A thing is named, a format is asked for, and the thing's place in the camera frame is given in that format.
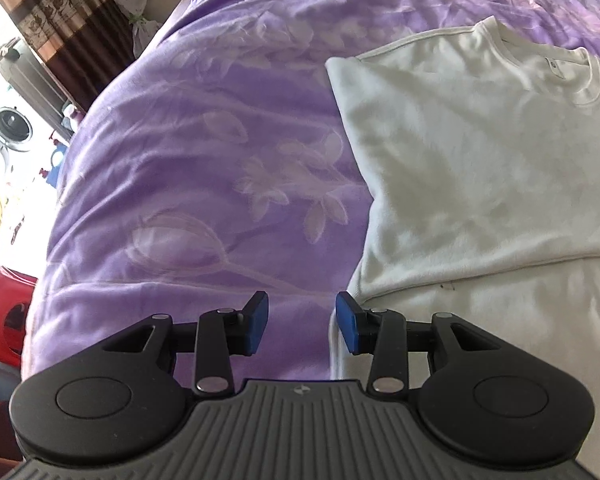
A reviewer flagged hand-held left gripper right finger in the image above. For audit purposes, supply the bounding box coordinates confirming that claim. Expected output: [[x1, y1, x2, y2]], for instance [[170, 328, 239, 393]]
[[334, 291, 503, 395]]

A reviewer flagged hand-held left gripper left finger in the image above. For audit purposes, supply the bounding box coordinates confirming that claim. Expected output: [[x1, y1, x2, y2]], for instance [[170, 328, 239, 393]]
[[101, 291, 271, 396]]

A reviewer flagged white t-shirt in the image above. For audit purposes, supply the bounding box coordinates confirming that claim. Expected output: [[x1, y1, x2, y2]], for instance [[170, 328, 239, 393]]
[[325, 16, 600, 306]]

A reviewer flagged white bed sheet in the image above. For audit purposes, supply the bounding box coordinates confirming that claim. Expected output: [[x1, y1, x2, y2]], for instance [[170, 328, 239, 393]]
[[328, 245, 600, 466]]

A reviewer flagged purple floral blanket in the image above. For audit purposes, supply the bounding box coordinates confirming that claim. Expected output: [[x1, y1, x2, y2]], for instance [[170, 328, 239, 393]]
[[25, 0, 600, 386]]

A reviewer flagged red box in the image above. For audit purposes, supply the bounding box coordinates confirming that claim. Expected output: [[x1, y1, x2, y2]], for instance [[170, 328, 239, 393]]
[[0, 267, 39, 367]]

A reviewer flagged white washing machine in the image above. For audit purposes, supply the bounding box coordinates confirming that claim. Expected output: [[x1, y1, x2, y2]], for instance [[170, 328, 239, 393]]
[[0, 37, 70, 128], [0, 94, 42, 157]]

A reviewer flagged brown patterned curtain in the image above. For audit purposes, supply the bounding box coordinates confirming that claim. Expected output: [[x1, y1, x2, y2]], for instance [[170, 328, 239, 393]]
[[0, 0, 137, 112]]

